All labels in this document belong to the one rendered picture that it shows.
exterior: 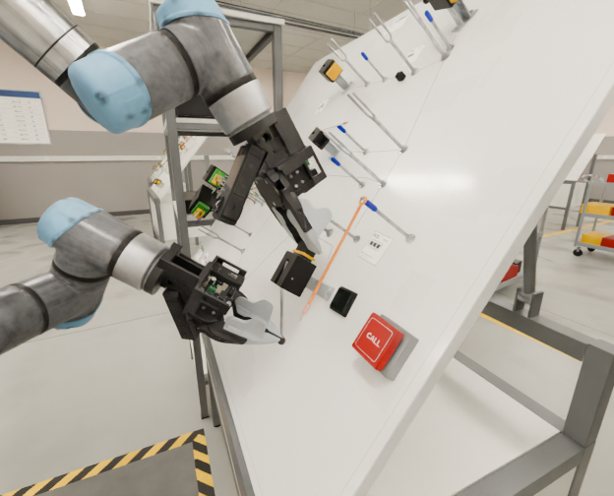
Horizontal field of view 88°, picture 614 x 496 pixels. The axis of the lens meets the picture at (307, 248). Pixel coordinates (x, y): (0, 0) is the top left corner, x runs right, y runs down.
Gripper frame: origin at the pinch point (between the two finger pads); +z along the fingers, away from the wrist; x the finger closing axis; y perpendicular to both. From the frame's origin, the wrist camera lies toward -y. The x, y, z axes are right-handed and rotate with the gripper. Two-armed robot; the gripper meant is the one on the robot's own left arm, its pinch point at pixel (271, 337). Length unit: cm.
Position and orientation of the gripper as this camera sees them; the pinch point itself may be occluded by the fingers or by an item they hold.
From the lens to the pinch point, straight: 53.4
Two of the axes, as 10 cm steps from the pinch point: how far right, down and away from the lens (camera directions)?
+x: 2.1, -6.1, 7.6
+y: 4.8, -6.2, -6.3
